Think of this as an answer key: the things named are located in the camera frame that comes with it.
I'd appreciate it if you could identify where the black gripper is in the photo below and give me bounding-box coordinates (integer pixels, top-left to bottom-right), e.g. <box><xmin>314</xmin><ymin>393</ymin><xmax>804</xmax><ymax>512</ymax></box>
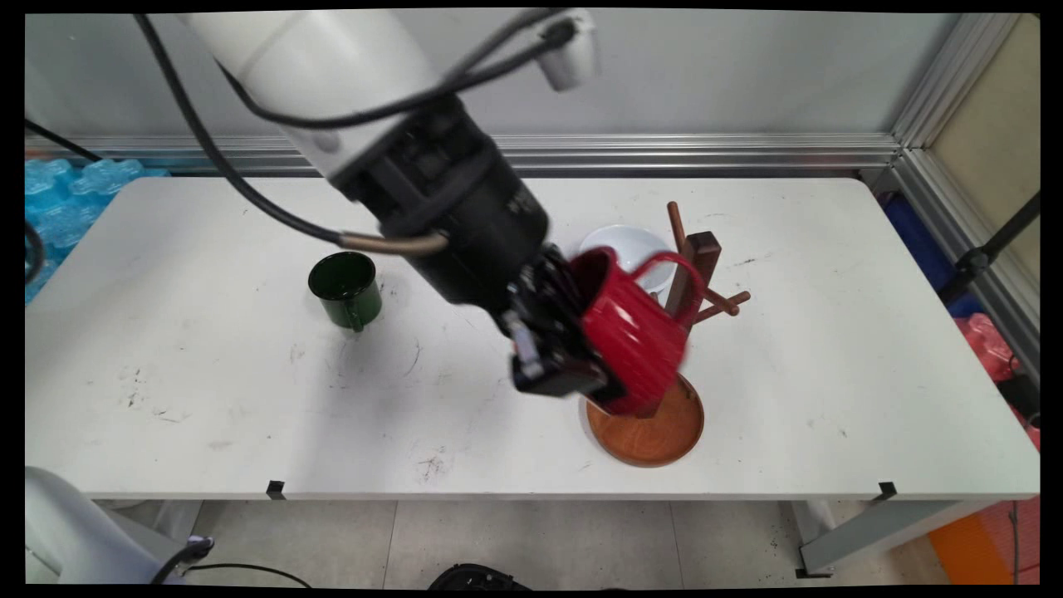
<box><xmin>390</xmin><ymin>154</ymin><xmax>625</xmax><ymax>402</ymax></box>

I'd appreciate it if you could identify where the red ceramic mug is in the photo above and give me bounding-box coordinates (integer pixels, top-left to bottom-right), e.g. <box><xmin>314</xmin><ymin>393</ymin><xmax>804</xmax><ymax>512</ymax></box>
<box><xmin>569</xmin><ymin>246</ymin><xmax>707</xmax><ymax>418</ymax></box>

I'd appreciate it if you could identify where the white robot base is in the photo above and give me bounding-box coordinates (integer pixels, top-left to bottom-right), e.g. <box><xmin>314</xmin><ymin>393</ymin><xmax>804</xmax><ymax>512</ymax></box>
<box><xmin>25</xmin><ymin>465</ymin><xmax>190</xmax><ymax>587</ymax></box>

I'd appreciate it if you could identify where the white bowl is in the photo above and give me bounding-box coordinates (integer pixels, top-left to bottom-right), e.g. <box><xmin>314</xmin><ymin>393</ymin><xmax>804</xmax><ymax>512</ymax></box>
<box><xmin>579</xmin><ymin>224</ymin><xmax>678</xmax><ymax>304</ymax></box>

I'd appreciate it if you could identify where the wooden mug tree stand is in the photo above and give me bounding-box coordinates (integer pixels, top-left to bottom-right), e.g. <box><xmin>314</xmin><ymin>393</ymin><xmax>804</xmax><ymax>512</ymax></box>
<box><xmin>585</xmin><ymin>201</ymin><xmax>752</xmax><ymax>468</ymax></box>

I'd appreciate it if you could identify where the dark green enamel mug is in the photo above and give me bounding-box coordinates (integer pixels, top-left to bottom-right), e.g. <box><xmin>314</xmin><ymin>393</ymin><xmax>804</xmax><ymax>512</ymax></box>
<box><xmin>307</xmin><ymin>251</ymin><xmax>385</xmax><ymax>333</ymax></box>

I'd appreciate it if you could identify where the blue storage box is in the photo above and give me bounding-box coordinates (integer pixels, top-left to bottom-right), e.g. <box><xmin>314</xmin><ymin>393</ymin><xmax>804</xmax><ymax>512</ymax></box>
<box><xmin>880</xmin><ymin>193</ymin><xmax>986</xmax><ymax>318</ymax></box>

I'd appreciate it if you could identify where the grey table leg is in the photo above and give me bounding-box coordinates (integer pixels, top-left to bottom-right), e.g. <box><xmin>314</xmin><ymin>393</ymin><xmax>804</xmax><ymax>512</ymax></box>
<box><xmin>791</xmin><ymin>498</ymin><xmax>999</xmax><ymax>580</ymax></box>

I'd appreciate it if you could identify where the red plastic bag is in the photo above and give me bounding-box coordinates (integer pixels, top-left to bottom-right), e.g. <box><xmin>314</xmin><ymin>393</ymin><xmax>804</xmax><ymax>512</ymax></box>
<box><xmin>953</xmin><ymin>313</ymin><xmax>1041</xmax><ymax>451</ymax></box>

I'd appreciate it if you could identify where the black tripod pole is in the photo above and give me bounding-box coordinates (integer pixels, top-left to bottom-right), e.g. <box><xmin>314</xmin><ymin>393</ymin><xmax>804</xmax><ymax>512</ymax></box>
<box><xmin>937</xmin><ymin>191</ymin><xmax>1041</xmax><ymax>306</ymax></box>

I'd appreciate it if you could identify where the red and orange floor mat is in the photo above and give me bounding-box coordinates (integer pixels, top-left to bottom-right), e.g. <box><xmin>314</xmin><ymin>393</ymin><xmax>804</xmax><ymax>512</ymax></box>
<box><xmin>927</xmin><ymin>497</ymin><xmax>1041</xmax><ymax>586</ymax></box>

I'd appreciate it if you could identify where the aluminium frame rail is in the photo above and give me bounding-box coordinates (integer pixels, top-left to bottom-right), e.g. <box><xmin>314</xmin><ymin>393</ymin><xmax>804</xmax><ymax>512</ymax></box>
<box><xmin>25</xmin><ymin>133</ymin><xmax>904</xmax><ymax>177</ymax></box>

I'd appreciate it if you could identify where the black electronics with cables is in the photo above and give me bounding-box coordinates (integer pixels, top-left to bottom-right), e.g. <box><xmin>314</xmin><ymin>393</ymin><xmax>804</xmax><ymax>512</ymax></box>
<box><xmin>428</xmin><ymin>563</ymin><xmax>534</xmax><ymax>591</ymax></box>

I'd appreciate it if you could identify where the white cable bracket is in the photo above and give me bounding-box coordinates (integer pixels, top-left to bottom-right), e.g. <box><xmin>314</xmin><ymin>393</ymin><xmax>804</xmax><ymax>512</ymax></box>
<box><xmin>537</xmin><ymin>10</ymin><xmax>601</xmax><ymax>93</ymax></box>

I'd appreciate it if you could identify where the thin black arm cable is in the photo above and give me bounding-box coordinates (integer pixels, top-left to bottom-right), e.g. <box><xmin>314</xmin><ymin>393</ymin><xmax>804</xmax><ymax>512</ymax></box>
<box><xmin>436</xmin><ymin>8</ymin><xmax>570</xmax><ymax>84</ymax></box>
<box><xmin>214</xmin><ymin>18</ymin><xmax>580</xmax><ymax>130</ymax></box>

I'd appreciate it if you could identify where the thick black cable metal end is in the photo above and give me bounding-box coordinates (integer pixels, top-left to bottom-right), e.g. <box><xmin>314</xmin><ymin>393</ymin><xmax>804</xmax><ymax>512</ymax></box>
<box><xmin>135</xmin><ymin>12</ymin><xmax>451</xmax><ymax>257</ymax></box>

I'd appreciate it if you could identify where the black base cable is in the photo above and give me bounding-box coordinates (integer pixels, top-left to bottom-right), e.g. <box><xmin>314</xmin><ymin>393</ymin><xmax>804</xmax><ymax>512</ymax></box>
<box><xmin>149</xmin><ymin>536</ymin><xmax>314</xmax><ymax>590</ymax></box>

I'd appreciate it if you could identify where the aluminium frame corner post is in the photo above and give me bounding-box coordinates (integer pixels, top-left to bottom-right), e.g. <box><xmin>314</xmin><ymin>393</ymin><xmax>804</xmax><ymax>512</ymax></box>
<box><xmin>890</xmin><ymin>12</ymin><xmax>1041</xmax><ymax>385</ymax></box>

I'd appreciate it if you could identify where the thin black floor cable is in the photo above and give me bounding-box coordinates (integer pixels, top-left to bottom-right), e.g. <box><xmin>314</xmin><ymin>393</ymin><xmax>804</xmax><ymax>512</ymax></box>
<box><xmin>1007</xmin><ymin>508</ymin><xmax>1024</xmax><ymax>586</ymax></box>

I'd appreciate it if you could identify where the black wall cable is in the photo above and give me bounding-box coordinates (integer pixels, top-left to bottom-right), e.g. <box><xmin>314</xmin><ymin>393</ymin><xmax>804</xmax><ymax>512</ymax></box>
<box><xmin>25</xmin><ymin>119</ymin><xmax>104</xmax><ymax>164</ymax></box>

